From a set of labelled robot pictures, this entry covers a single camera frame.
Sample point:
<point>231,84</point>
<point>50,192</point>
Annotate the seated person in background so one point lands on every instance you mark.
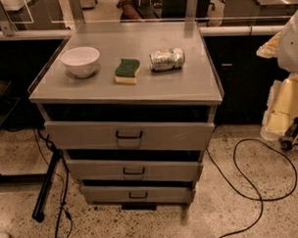
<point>142,10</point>

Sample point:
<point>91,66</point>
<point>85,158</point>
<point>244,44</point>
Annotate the crushed silver soda can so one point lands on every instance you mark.
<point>167,59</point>

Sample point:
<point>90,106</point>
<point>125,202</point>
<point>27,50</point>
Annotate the black wheeled cart base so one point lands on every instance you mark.
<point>290,138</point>

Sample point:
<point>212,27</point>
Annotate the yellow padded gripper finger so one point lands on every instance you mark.
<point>282,108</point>

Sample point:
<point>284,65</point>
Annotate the white ceramic bowl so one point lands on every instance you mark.
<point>81,61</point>

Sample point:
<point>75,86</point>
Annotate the grey bottom drawer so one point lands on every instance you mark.
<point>141,195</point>

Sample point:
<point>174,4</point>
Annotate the black tripod leg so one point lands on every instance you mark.
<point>38,213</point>

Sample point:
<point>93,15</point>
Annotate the white counter rail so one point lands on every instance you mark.
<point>205,30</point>

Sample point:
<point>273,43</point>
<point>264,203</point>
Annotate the green and yellow sponge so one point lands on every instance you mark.
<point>127,71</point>

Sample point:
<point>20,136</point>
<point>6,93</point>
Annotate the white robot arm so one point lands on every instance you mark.
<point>283,46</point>

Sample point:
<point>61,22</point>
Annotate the grey drawer cabinet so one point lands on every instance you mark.
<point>132,107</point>

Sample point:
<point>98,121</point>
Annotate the grey drawer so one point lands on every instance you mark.
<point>135,170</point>
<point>145,136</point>
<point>141,195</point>

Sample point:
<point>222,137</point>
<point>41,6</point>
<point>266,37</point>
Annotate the grey top drawer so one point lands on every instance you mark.
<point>145,136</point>

